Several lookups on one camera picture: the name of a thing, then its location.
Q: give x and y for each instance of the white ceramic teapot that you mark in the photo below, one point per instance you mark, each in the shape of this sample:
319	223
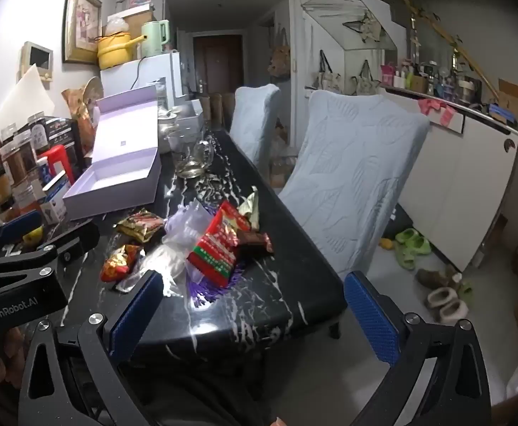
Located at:
168	120

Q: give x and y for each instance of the white fridge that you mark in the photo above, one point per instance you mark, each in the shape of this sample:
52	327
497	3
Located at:
152	71

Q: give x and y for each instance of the round woven mat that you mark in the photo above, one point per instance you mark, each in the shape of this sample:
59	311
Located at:
94	88

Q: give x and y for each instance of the brown printed paper bag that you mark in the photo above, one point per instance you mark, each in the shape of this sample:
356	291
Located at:
79	111

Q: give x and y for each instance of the brown yellow snack packet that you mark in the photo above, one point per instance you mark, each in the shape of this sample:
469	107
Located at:
141	224

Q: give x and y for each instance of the green kettle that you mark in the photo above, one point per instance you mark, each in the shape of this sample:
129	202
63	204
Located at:
154	37

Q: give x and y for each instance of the dark brown snack packet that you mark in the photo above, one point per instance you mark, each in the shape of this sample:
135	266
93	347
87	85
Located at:
254	240

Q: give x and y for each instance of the brown shoe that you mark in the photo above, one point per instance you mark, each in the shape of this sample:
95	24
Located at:
434	278

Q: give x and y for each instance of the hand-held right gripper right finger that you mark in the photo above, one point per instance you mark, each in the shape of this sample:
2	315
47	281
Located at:
369	315

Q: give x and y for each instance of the pink cloth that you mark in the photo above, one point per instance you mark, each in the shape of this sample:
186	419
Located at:
436	108

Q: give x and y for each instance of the straw bag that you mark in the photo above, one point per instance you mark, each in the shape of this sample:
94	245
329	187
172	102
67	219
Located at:
280	64

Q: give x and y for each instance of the yellow pot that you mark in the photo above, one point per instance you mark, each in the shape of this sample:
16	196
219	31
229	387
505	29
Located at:
114	51

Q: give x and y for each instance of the red plastic container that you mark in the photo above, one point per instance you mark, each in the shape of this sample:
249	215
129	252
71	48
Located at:
57	153

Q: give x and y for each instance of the row of cosmetic bottles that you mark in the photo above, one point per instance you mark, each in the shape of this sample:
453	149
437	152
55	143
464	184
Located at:
432	77

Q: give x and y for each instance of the brown door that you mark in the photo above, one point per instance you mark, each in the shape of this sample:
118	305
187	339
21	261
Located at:
218	64

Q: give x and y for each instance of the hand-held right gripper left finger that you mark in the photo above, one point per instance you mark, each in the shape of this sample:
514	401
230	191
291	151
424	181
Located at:
139	310

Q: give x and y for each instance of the large grey covered chair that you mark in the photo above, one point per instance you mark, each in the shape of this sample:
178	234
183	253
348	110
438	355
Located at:
352	173

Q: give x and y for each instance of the open cardboard box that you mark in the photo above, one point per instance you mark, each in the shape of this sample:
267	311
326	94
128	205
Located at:
511	95

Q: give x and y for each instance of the glass mug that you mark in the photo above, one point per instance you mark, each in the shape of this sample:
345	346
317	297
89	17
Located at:
192	159

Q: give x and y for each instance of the white cabinet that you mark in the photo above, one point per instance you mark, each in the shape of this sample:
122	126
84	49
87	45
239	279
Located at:
454	173

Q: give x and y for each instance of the gold green snack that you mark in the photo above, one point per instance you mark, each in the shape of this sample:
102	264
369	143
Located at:
251	206

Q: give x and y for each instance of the red yellow candy packet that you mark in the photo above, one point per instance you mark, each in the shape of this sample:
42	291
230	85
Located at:
119	262

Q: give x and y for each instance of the white board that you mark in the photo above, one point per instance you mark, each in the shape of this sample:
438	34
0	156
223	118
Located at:
23	97

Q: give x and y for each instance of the lavender gift box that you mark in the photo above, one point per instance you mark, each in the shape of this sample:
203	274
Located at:
121	142

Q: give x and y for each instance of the small grey covered chair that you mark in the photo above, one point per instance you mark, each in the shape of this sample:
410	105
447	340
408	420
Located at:
254	120

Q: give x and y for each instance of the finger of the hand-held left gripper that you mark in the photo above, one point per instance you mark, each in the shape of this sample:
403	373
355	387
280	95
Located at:
19	225
79	237

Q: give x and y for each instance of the white blue carton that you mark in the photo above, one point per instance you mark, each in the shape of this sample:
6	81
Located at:
57	199

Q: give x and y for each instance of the brown fuzzy slipper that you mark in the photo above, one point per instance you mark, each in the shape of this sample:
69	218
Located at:
454	313
440	297

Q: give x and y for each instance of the green slipper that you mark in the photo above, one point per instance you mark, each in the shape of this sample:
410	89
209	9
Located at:
406	235
414	253

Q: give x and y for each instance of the white appliance box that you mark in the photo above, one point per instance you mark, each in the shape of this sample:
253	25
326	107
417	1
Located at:
190	115

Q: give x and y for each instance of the canvas tote bag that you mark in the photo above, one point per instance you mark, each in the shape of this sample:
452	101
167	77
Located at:
365	82
330	77

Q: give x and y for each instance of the white intercom panel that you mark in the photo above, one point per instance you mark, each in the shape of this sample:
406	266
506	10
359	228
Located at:
37	57

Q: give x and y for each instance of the framed picture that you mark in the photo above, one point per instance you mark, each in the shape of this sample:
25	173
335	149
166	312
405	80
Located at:
81	22

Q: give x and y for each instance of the group of spice jars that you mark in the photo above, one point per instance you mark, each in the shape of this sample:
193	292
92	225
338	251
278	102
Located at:
10	164

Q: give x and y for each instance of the long red snack packet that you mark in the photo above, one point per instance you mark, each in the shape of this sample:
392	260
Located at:
216	244

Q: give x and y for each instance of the bamboo pole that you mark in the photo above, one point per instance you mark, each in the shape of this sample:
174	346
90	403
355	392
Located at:
463	53

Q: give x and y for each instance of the black coffee bag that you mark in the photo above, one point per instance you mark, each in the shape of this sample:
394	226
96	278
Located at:
59	131

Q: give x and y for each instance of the cardboard box on fridge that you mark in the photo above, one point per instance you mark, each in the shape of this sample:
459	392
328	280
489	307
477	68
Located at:
137	20

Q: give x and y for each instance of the purple tassel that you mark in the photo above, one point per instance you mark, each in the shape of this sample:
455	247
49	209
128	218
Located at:
205	293

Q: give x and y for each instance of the person's left hand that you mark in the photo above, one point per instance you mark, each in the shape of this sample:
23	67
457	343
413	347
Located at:
10	350

